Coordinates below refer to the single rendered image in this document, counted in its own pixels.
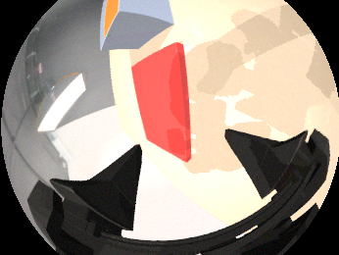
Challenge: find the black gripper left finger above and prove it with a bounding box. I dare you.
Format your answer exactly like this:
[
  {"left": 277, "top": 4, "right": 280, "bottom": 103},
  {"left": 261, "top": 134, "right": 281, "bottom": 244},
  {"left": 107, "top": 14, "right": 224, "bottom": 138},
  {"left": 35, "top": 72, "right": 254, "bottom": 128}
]
[{"left": 50, "top": 144, "right": 143, "bottom": 231}]

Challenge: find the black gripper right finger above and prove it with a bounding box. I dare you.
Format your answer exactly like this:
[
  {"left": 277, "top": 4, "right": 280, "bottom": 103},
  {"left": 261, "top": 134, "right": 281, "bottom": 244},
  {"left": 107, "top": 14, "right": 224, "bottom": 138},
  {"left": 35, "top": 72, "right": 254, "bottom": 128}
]
[{"left": 224, "top": 128, "right": 309, "bottom": 199}]

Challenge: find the red rectangular lid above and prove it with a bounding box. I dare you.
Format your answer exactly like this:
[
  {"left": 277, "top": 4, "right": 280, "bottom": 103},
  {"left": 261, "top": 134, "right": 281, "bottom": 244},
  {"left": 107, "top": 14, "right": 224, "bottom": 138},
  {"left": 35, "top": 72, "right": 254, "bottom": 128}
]
[{"left": 131, "top": 42, "right": 192, "bottom": 163}]

